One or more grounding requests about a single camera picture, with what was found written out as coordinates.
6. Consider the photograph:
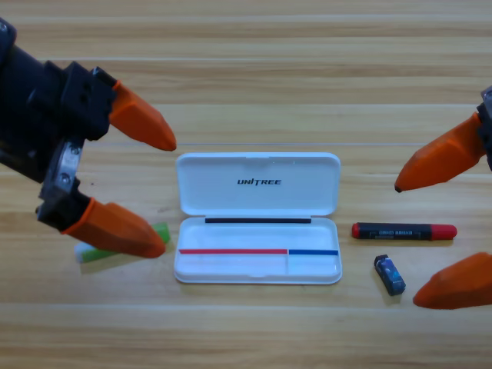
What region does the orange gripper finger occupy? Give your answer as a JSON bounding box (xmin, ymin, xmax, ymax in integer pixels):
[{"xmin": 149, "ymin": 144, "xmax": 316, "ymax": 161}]
[
  {"xmin": 35, "ymin": 188, "xmax": 168, "ymax": 259},
  {"xmin": 412, "ymin": 251, "xmax": 492, "ymax": 311}
]

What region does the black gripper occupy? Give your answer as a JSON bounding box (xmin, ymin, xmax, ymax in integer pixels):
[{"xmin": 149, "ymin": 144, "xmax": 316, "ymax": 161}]
[
  {"xmin": 394, "ymin": 85, "xmax": 492, "ymax": 194},
  {"xmin": 0, "ymin": 44, "xmax": 178, "ymax": 203}
]

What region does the green highlighter pen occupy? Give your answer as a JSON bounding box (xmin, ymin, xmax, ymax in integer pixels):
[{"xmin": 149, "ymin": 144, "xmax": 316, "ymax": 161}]
[{"xmin": 74, "ymin": 221, "xmax": 171, "ymax": 264}]

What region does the blue and black eraser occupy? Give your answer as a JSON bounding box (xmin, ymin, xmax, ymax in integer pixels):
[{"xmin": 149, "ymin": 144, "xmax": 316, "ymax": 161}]
[{"xmin": 374, "ymin": 254, "xmax": 407, "ymax": 297}]

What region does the red and black marker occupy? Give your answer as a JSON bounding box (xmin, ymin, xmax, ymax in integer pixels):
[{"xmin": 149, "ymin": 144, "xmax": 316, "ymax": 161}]
[{"xmin": 351, "ymin": 221, "xmax": 458, "ymax": 243}]

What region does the white Unitree pencil case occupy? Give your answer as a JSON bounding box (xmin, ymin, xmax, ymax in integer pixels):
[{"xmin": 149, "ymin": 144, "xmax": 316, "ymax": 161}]
[{"xmin": 173, "ymin": 152, "xmax": 344, "ymax": 286}]

